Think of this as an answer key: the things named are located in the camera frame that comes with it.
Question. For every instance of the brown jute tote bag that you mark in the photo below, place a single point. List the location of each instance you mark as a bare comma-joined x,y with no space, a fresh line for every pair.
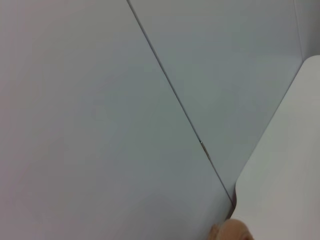
231,231

